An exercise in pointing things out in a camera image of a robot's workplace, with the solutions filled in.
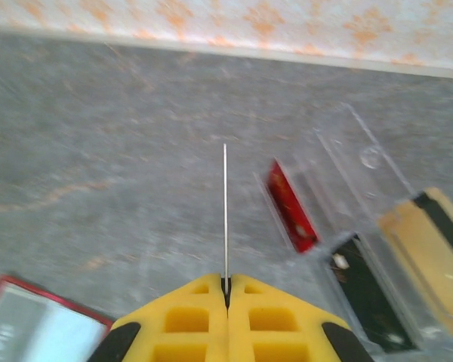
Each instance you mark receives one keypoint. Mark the clear acrylic card stand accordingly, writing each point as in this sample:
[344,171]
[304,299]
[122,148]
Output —
[347,169]

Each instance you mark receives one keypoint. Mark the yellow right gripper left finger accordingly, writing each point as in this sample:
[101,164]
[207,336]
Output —
[215,332]

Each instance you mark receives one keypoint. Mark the red leather card holder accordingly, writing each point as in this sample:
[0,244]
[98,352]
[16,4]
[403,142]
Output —
[41,328]

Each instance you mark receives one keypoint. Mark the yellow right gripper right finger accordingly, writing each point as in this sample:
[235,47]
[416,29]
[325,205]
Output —
[241,332]

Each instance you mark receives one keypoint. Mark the black card pack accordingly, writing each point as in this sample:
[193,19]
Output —
[370,298]

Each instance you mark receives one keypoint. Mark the thin white credit card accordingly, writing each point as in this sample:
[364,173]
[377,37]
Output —
[225,211]

